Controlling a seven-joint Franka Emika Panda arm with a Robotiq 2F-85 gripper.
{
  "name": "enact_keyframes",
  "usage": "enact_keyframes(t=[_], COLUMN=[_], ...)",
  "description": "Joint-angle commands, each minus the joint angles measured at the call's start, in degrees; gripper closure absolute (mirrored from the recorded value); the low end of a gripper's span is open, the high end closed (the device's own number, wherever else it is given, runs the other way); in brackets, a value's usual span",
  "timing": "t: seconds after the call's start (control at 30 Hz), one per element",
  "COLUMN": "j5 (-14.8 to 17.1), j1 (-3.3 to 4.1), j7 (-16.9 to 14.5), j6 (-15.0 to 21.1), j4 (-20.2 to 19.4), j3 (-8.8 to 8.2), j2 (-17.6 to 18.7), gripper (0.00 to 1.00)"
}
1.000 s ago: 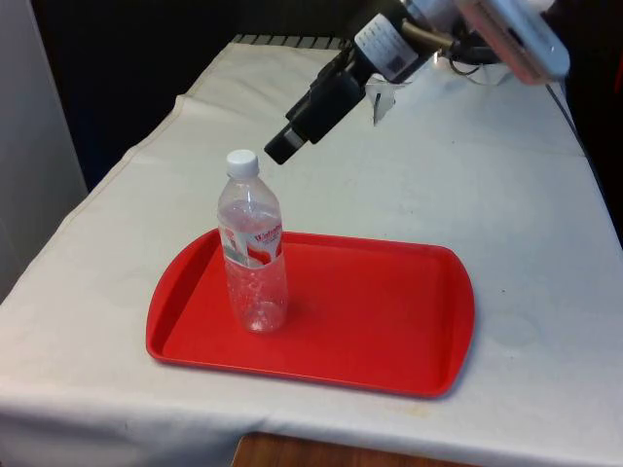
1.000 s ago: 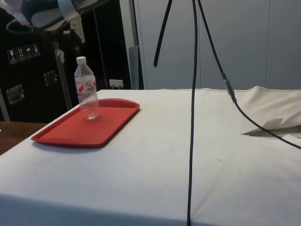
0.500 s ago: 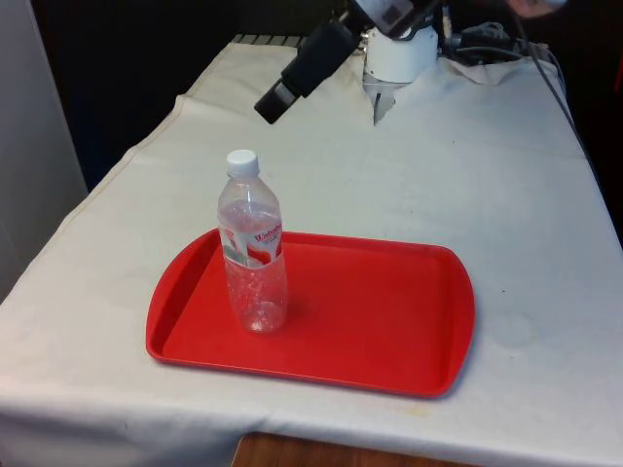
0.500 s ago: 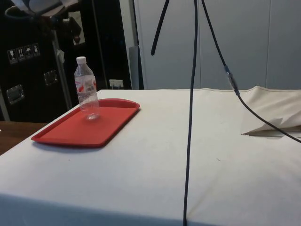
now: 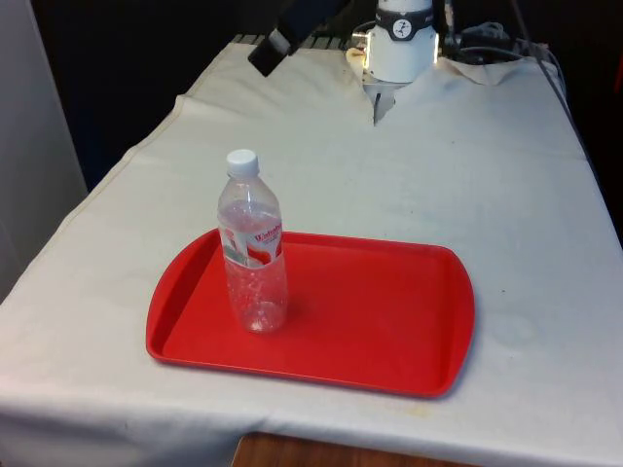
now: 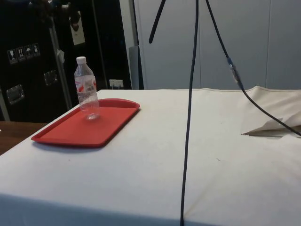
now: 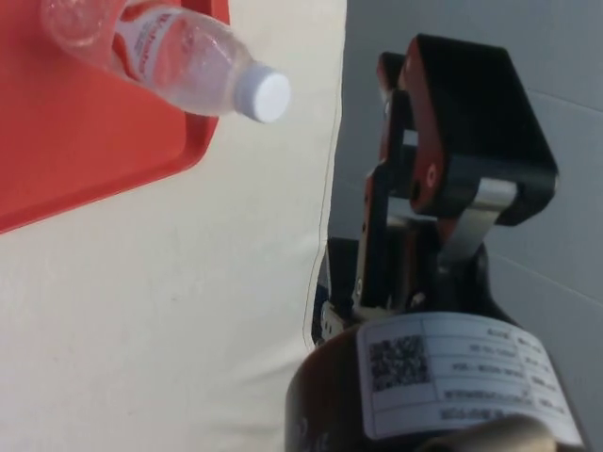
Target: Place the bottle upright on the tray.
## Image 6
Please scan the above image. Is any pale grey locker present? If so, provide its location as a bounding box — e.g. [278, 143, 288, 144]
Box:
[119, 0, 301, 91]

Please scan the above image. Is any black cabinet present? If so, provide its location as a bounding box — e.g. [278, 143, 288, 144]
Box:
[0, 0, 132, 123]

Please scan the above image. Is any red tray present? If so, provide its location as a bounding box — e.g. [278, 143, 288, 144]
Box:
[31, 98, 142, 149]

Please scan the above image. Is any black cable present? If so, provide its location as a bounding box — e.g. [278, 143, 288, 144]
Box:
[205, 0, 301, 137]
[149, 0, 167, 45]
[179, 0, 199, 226]

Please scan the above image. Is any clear plastic bottle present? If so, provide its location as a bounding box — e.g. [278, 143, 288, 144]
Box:
[74, 56, 100, 121]

